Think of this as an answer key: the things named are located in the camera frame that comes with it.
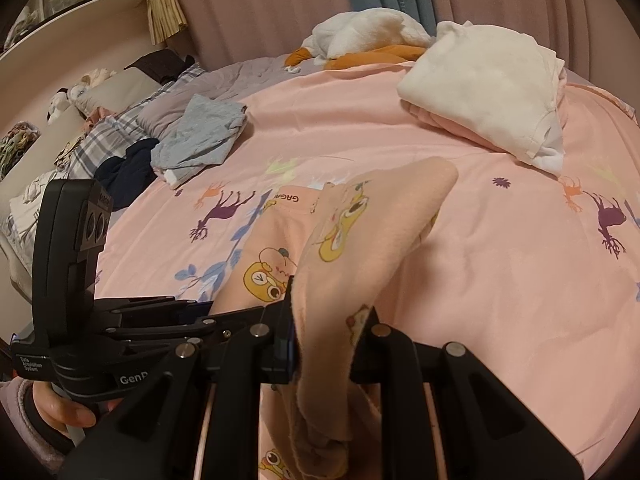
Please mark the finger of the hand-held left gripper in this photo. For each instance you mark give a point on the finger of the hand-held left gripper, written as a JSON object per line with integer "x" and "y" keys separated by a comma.
{"x": 200, "y": 307}
{"x": 220, "y": 329}

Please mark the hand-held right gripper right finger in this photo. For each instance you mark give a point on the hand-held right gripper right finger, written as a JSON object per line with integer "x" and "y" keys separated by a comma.
{"x": 370, "y": 360}

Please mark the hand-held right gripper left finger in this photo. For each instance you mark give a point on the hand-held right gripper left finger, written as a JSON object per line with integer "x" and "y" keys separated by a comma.
{"x": 289, "y": 357}

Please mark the pink cartoon print pants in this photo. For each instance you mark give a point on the pink cartoon print pants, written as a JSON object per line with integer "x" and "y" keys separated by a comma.
{"x": 350, "y": 260}

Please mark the person's left forearm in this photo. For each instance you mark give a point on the person's left forearm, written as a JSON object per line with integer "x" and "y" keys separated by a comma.
{"x": 20, "y": 410}

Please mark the person's left hand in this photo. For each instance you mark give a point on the person's left hand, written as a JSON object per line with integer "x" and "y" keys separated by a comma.
{"x": 65, "y": 415}

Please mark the white printed pillow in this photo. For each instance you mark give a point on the white printed pillow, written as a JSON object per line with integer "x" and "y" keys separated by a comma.
{"x": 25, "y": 210}

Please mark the navy crumpled garment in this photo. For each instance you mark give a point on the navy crumpled garment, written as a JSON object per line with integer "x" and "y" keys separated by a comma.
{"x": 127, "y": 172}

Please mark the floral patterned cloth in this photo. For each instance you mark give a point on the floral patterned cloth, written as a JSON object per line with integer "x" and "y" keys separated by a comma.
{"x": 15, "y": 147}

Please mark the pink printed bedsheet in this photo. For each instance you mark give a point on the pink printed bedsheet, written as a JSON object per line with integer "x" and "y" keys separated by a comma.
{"x": 500, "y": 270}

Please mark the black white plush toy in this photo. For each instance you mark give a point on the black white plush toy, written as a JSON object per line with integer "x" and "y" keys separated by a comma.
{"x": 57, "y": 102}

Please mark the grey folded garment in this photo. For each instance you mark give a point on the grey folded garment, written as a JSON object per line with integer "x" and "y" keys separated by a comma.
{"x": 200, "y": 135}

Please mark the beige pillow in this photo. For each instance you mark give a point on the beige pillow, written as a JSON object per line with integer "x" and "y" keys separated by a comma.
{"x": 112, "y": 92}

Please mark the beige plush toy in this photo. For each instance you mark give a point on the beige plush toy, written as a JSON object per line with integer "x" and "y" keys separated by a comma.
{"x": 92, "y": 80}

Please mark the brown cloth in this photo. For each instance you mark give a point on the brown cloth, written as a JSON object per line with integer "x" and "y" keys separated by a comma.
{"x": 155, "y": 64}

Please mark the lilac grey quilt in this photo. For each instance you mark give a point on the lilac grey quilt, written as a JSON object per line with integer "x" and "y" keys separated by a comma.
{"x": 235, "y": 77}

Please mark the white shelf unit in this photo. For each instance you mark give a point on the white shelf unit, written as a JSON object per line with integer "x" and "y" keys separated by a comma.
{"x": 75, "y": 30}

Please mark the pink folded garment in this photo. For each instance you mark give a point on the pink folded garment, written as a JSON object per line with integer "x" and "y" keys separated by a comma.
{"x": 450, "y": 125}

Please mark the yellow tasselled cloth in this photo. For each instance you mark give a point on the yellow tasselled cloth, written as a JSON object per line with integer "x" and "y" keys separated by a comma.
{"x": 165, "y": 12}

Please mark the white folded garment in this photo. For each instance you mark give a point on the white folded garment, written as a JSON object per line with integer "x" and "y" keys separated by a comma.
{"x": 490, "y": 85}

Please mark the pink curtain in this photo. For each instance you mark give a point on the pink curtain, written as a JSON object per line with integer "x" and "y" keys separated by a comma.
{"x": 260, "y": 5}

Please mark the white goose plush toy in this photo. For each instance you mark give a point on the white goose plush toy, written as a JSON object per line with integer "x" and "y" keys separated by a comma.
{"x": 360, "y": 32}

